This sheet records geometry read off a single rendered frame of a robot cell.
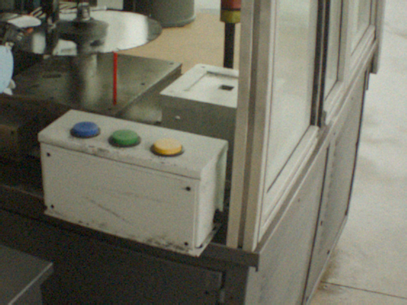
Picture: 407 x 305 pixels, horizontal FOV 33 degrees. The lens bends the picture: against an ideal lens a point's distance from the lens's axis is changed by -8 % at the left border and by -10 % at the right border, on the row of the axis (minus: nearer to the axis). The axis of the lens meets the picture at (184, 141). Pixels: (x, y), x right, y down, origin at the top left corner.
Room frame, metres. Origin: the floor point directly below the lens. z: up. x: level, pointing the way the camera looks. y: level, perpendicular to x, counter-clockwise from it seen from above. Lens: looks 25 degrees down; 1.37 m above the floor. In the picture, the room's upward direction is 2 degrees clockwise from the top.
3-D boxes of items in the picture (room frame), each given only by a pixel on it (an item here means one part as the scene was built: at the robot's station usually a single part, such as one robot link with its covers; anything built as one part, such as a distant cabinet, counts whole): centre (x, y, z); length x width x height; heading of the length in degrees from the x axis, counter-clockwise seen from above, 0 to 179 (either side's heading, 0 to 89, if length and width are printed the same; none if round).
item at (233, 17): (1.45, -0.09, 0.98); 0.05 x 0.04 x 0.03; 158
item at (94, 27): (1.43, 0.22, 0.96); 0.11 x 0.11 x 0.03
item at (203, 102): (1.25, -0.07, 0.82); 0.18 x 0.18 x 0.15; 68
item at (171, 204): (1.02, 0.08, 0.82); 0.28 x 0.11 x 0.15; 68
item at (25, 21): (1.27, 0.30, 1.01); 0.09 x 0.06 x 0.03; 147
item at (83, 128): (1.04, 0.15, 0.90); 0.04 x 0.04 x 0.02
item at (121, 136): (1.01, 0.09, 0.90); 0.04 x 0.04 x 0.02
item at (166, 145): (0.98, 0.02, 0.90); 0.04 x 0.04 x 0.02
